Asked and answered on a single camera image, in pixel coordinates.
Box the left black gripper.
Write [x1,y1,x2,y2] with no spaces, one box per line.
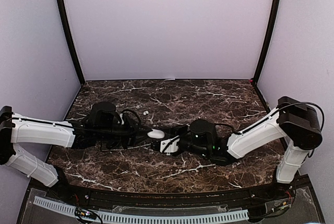
[96,116,152,150]

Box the white oval charging case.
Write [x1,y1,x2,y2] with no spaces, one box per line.
[147,128,165,139]

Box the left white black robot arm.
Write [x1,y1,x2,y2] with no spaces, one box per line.
[1,102,153,201]

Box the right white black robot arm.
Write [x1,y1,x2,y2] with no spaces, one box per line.
[158,96,325,200]

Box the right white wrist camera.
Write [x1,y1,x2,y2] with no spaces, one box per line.
[150,136,180,156]

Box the white slotted cable duct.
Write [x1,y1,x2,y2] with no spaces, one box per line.
[33,196,249,223]

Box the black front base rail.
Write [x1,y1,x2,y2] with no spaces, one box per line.
[26,175,311,209]

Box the left black frame post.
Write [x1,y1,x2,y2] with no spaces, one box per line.
[56,0,86,86]

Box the black frame post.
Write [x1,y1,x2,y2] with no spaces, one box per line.
[56,0,86,86]
[252,0,280,86]

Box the right black frame post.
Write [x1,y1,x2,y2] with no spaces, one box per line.
[252,0,280,86]

